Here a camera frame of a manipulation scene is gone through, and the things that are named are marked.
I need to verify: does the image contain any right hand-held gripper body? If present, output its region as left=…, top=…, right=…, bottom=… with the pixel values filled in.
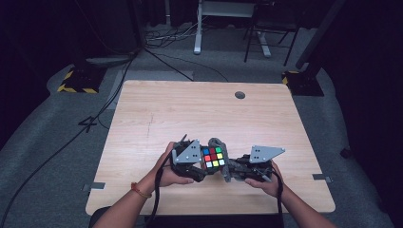
left=235, top=144, right=286, bottom=182

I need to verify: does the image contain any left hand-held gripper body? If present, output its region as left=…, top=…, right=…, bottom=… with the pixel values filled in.
left=170, top=134, right=206, bottom=183

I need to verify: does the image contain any grey fluffy cloth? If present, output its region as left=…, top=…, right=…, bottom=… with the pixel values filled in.
left=207, top=137, right=246, bottom=183

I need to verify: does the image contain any multicoloured puzzle cube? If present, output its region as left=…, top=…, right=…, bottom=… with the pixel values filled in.
left=201, top=145, right=227, bottom=176

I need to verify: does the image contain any person's left hand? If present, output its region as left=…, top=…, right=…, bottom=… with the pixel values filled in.
left=135, top=141, right=195, bottom=196

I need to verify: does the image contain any person's right hand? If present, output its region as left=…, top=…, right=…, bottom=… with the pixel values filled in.
left=244, top=161, right=285, bottom=199

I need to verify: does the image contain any person's dark clothing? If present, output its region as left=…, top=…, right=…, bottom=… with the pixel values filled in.
left=139, top=214, right=285, bottom=228

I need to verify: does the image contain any black yellow striped stand base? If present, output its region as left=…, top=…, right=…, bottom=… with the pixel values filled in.
left=281, top=69, right=325, bottom=97
left=56, top=65, right=107, bottom=95

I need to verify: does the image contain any small black floor object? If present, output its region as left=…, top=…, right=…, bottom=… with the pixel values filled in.
left=339, top=146, right=353, bottom=160

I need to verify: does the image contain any black round seat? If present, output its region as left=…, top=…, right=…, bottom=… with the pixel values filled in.
left=87, top=206, right=112, bottom=228

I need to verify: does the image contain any grey slanted pole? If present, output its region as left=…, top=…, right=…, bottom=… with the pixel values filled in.
left=295, top=0, right=347, bottom=71

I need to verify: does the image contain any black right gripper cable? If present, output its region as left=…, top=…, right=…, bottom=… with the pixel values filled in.
left=271, top=166, right=285, bottom=228

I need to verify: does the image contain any red bead bracelet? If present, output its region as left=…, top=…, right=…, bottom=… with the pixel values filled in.
left=130, top=181, right=153, bottom=200

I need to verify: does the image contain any grey table edge bracket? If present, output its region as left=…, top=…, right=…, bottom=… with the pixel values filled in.
left=82, top=181, right=106, bottom=192
left=312, top=173, right=334, bottom=184

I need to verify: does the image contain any thin black floor cable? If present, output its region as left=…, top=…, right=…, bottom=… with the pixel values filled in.
left=143, top=47, right=230, bottom=84

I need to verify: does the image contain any bundle of floor cables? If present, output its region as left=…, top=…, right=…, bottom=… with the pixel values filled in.
left=144, top=22, right=203, bottom=49

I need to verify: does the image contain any white desk frame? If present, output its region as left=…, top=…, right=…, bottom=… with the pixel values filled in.
left=193, top=0, right=273, bottom=58

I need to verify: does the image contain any long black floor cable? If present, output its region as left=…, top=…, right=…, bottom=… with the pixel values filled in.
left=0, top=51, right=138, bottom=226

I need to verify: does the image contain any black chair frame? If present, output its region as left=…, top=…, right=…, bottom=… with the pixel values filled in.
left=242, top=2, right=300, bottom=67

